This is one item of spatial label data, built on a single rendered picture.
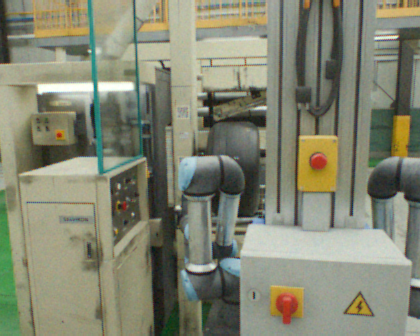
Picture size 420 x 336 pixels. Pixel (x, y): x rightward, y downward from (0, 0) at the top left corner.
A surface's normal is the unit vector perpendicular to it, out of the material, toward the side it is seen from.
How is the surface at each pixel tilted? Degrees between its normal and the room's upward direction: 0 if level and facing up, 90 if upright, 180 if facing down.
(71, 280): 90
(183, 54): 90
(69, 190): 90
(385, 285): 90
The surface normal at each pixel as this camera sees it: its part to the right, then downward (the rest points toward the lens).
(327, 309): -0.18, 0.17
